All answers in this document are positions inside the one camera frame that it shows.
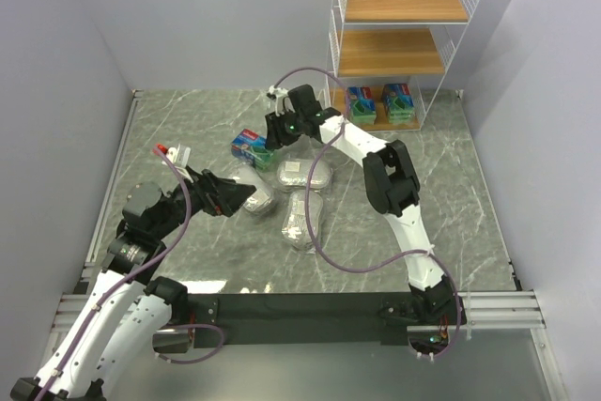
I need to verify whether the blue green sponge pack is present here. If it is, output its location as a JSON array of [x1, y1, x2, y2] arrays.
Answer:
[[347, 86, 377, 126], [231, 129, 276, 172], [381, 84, 415, 126]]

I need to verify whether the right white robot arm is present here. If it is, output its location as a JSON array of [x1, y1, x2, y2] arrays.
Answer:
[[266, 85, 462, 325]]

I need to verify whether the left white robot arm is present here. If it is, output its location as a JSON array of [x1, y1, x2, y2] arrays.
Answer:
[[10, 169, 256, 400]]

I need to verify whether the silver sponge pack left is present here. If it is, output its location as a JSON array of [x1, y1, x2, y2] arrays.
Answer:
[[233, 165, 276, 215]]

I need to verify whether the silver sponge pack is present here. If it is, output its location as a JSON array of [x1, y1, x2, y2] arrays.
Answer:
[[275, 157, 333, 192], [233, 165, 276, 215], [281, 190, 324, 254]]

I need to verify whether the silver sponge pack top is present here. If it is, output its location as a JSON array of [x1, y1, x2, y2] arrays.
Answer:
[[275, 157, 333, 192]]

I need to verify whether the silver sponge pack lower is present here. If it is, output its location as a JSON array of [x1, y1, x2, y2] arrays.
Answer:
[[281, 190, 324, 254]]

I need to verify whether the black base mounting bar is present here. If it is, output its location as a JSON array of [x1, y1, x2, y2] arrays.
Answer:
[[188, 292, 424, 346]]

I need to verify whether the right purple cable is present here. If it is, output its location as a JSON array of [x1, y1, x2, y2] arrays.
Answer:
[[271, 66, 464, 364]]

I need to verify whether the purple cable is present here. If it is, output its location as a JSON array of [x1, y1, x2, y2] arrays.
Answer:
[[271, 66, 464, 364], [27, 149, 226, 401]]

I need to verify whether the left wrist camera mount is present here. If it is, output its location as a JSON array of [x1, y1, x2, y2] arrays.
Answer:
[[153, 144, 192, 179]]

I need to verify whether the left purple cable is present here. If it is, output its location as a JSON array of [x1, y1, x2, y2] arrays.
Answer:
[[27, 149, 226, 401]]

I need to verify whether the white wire wooden shelf rack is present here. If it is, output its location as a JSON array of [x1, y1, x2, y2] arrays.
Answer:
[[328, 0, 480, 131]]

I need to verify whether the aluminium rail frame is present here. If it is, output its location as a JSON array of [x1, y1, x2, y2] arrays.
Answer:
[[83, 89, 543, 330]]

